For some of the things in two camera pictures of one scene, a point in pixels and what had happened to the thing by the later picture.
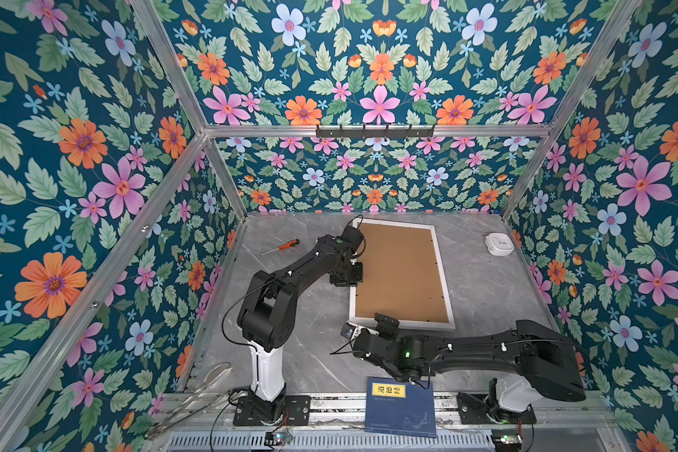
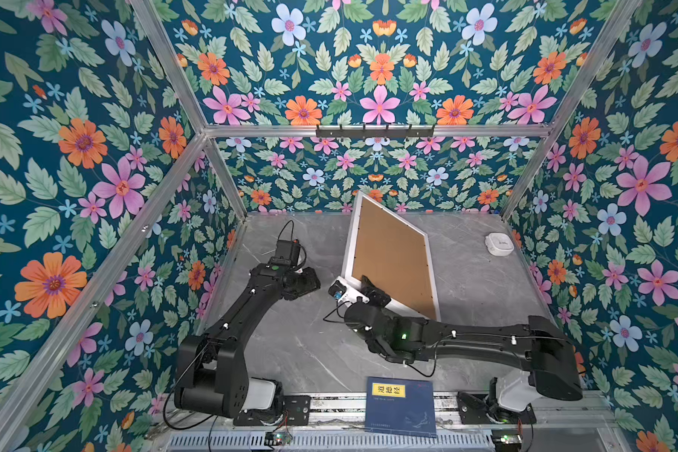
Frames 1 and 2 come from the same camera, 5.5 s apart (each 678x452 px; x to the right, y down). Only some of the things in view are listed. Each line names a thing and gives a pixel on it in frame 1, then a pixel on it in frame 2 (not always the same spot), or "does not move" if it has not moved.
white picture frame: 436,326 to 349,253
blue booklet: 399,407 does not move
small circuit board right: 508,440 does not move
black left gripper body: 352,274 to 302,282
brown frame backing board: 402,275 does not move
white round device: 499,244 does not move
